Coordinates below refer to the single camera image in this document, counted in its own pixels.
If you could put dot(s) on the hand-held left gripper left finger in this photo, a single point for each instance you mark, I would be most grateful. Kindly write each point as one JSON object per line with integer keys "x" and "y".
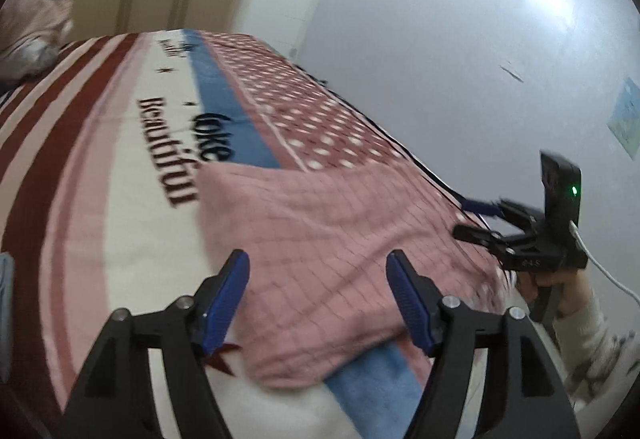
{"x": 227, "y": 304}

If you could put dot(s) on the striped printed blanket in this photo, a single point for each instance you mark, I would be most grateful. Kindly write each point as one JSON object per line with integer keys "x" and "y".
{"x": 100, "y": 169}

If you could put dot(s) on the person's right hand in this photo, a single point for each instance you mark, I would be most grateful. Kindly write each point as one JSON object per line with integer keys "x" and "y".
{"x": 572, "y": 289}

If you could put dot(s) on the person's right forearm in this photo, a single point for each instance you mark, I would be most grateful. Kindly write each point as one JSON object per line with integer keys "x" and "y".
{"x": 590, "y": 344}

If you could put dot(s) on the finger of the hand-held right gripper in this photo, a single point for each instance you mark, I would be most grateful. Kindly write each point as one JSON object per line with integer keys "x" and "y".
{"x": 475, "y": 234}
{"x": 480, "y": 206}

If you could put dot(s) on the pink plaid pants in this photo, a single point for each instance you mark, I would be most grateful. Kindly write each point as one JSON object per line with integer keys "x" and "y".
{"x": 325, "y": 244}

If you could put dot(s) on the blue wall sticker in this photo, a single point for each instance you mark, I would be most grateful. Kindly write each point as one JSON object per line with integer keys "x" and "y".
{"x": 627, "y": 116}

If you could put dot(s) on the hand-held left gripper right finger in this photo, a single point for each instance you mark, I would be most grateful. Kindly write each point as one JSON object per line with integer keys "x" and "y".
{"x": 407, "y": 304}

